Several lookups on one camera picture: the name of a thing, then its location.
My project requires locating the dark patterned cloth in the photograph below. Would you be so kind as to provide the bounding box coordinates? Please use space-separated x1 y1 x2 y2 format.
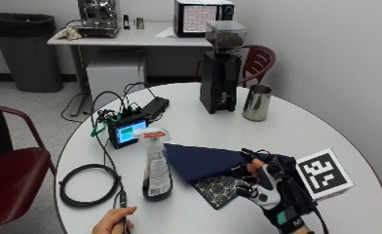
191 175 248 211

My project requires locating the navy blue cloth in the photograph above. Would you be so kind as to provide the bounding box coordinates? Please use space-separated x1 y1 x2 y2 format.
162 142 298 185

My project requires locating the small black device blue screen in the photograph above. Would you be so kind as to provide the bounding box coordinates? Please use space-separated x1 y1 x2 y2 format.
106 112 150 150

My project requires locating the green cable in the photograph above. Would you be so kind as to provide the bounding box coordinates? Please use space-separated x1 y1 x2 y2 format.
89 116 109 138

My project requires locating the black coffee grinder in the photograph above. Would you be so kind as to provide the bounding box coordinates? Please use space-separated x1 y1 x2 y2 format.
198 19 248 115

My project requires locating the grey bin with black bag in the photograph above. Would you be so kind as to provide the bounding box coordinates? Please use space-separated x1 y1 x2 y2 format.
0 12 65 94

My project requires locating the dark red armchair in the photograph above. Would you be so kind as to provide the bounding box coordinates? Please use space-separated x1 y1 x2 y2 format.
0 100 58 234

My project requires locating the dark red chair slatted back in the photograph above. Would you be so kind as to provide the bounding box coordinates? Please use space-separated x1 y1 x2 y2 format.
193 44 276 89

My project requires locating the small black tamper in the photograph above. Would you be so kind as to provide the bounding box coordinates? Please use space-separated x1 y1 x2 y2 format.
121 14 133 30

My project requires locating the clear spray bottle dark liquid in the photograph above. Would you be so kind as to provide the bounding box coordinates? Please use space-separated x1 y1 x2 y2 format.
131 126 174 202

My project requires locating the black glove cable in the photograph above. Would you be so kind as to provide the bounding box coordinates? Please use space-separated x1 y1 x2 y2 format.
286 176 331 234

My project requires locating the steel milk pitcher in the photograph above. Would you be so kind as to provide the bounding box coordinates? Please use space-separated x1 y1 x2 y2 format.
240 84 274 123

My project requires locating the chrome espresso machine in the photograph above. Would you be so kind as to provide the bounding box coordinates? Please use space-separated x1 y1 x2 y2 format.
76 0 122 39

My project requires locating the black and white microwave oven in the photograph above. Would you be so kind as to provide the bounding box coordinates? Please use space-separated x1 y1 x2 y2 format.
173 0 236 39

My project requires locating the black power adapter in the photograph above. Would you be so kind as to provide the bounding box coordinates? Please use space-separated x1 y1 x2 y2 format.
139 96 171 120

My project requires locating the white cube with black markers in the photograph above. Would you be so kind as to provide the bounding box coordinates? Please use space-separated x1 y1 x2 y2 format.
295 148 355 201

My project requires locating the crumpled beige rag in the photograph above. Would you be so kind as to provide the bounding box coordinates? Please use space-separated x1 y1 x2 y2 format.
53 25 84 42

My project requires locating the black device cables bundle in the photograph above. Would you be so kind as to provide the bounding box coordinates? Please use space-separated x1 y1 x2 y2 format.
88 81 158 122

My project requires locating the grey rectangular side table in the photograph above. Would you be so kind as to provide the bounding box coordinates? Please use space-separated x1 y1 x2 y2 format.
45 20 214 118

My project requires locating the white paper sheet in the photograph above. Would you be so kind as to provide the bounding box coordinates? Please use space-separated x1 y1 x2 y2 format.
153 25 178 39

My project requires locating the white cabinet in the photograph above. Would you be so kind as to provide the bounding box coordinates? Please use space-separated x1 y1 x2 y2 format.
84 48 147 102

